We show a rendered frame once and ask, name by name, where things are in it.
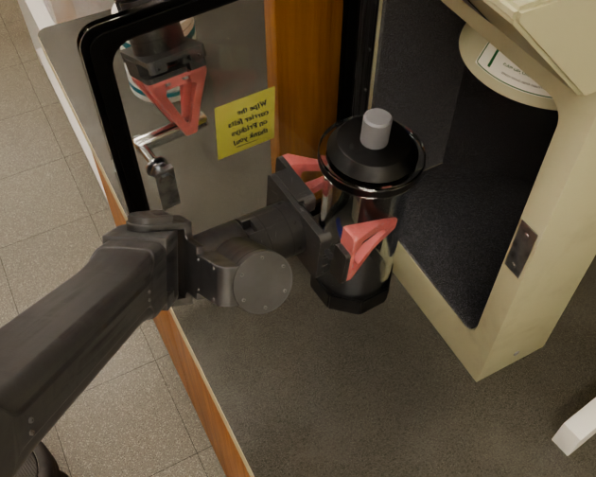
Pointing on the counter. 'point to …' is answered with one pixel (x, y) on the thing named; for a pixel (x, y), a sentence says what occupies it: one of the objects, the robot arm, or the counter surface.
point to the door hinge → (367, 29)
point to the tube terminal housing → (581, 258)
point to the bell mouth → (500, 71)
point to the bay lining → (452, 96)
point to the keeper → (520, 249)
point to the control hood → (561, 37)
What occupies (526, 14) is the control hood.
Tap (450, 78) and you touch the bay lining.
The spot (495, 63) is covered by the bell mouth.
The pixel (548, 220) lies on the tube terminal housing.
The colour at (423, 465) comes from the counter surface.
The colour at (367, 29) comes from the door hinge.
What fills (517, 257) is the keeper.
